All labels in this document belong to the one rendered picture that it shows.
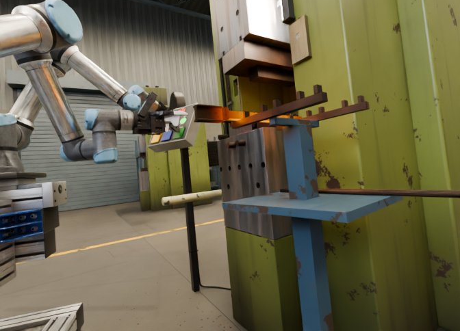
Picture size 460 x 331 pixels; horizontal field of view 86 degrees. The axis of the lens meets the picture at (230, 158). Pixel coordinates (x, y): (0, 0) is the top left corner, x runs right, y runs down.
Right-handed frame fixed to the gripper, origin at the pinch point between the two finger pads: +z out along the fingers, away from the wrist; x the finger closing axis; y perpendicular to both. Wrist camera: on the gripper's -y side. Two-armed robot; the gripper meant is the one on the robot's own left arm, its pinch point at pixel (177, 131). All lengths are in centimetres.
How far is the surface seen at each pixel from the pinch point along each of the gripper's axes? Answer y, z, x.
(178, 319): -95, 38, -3
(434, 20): 41, 12, -127
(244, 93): 25.9, 8.0, -36.9
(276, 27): 40, -14, -65
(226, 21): 43, -26, -42
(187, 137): -3.1, 3.1, -7.0
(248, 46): 25, -19, -54
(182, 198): -37.4, 13.5, -6.4
